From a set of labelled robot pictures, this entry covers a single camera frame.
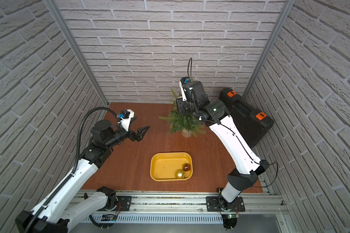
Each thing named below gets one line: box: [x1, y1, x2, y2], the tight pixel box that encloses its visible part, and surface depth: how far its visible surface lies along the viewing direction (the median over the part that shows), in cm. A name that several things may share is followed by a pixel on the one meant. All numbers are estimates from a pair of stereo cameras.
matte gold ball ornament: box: [175, 168, 186, 180], surface depth 82 cm
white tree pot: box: [181, 128, 192, 138], surface depth 100 cm
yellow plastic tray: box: [150, 151, 193, 183], surface depth 87 cm
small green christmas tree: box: [158, 88, 207, 138], surface depth 83 cm
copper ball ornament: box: [182, 163, 191, 172], surface depth 85 cm
